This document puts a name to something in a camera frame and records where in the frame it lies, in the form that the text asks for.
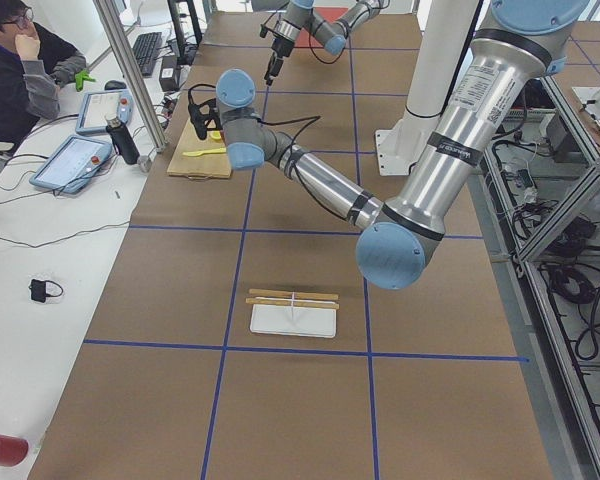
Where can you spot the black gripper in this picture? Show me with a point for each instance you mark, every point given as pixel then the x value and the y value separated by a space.
pixel 281 47

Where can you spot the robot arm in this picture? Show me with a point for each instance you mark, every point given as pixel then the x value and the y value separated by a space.
pixel 517 41
pixel 298 16

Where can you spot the black water bottle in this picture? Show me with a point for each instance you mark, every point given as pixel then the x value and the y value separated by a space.
pixel 122 139

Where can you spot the pink plastic bin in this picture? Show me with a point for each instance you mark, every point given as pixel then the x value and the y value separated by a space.
pixel 330 15

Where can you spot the yellow plastic knife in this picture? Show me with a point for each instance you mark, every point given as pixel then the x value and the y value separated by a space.
pixel 198 153

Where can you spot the black power adapter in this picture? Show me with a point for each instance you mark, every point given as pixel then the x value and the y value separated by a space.
pixel 169 73

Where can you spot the black keyboard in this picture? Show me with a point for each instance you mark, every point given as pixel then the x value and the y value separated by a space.
pixel 145 50

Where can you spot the bamboo cutting board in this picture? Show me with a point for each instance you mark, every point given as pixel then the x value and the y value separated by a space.
pixel 203 167

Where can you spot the computer mouse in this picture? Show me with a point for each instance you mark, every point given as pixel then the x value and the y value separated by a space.
pixel 114 85

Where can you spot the far teach pendant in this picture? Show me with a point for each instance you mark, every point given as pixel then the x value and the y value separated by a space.
pixel 98 107

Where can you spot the teach pendant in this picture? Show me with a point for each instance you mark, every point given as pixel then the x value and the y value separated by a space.
pixel 72 165
pixel 98 107

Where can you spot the green plastic clamp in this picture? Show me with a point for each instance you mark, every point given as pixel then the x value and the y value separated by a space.
pixel 81 78

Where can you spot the near teach pendant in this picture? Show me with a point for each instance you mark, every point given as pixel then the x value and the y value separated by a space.
pixel 72 165

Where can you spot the wooden cloth rack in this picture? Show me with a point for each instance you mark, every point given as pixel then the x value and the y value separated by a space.
pixel 292 299

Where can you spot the seated person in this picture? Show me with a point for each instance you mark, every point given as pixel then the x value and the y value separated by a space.
pixel 34 65

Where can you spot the white rectangular tray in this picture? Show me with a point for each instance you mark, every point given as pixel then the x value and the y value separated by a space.
pixel 293 321

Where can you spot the small black clip device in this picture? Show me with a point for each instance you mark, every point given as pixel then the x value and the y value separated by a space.
pixel 42 290

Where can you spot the red cylinder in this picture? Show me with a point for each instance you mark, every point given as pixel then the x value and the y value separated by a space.
pixel 13 450

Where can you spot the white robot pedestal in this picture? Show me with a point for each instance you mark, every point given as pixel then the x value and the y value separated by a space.
pixel 449 30

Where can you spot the aluminium frame post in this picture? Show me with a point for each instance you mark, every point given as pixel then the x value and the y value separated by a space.
pixel 126 61

